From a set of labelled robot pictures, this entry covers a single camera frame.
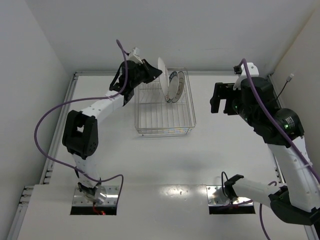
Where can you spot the metal wire dish rack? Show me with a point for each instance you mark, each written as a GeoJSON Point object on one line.
{"type": "Point", "coordinates": [153, 116]}

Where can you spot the black cable white plug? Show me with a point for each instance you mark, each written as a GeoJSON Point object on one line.
{"type": "Point", "coordinates": [288, 79]}

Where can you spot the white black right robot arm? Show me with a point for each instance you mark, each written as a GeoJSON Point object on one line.
{"type": "Point", "coordinates": [298, 200]}

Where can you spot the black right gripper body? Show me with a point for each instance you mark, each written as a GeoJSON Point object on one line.
{"type": "Point", "coordinates": [227, 97]}

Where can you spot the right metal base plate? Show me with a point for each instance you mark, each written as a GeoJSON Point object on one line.
{"type": "Point", "coordinates": [216, 198]}

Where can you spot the white plate thin green rim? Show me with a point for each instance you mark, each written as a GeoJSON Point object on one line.
{"type": "Point", "coordinates": [181, 85]}

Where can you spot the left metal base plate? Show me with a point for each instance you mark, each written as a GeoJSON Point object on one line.
{"type": "Point", "coordinates": [104, 195]}

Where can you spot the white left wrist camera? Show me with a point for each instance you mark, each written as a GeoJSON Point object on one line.
{"type": "Point", "coordinates": [134, 55]}

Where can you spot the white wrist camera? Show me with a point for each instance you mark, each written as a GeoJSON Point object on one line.
{"type": "Point", "coordinates": [242, 73]}
{"type": "Point", "coordinates": [134, 55]}

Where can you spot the metal base plate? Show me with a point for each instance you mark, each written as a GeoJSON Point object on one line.
{"type": "Point", "coordinates": [216, 198]}
{"type": "Point", "coordinates": [104, 195]}

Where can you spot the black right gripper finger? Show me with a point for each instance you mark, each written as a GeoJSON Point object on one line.
{"type": "Point", "coordinates": [215, 104]}
{"type": "Point", "coordinates": [219, 90]}

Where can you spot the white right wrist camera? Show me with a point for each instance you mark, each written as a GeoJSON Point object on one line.
{"type": "Point", "coordinates": [242, 73]}

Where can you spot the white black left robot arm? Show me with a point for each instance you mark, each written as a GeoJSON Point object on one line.
{"type": "Point", "coordinates": [81, 133]}

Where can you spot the white plate orange sunburst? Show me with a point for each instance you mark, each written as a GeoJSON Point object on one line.
{"type": "Point", "coordinates": [163, 78]}

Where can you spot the white plate wide green band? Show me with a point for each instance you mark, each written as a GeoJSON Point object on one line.
{"type": "Point", "coordinates": [173, 85]}

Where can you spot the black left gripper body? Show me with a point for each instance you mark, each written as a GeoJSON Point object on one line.
{"type": "Point", "coordinates": [144, 71]}

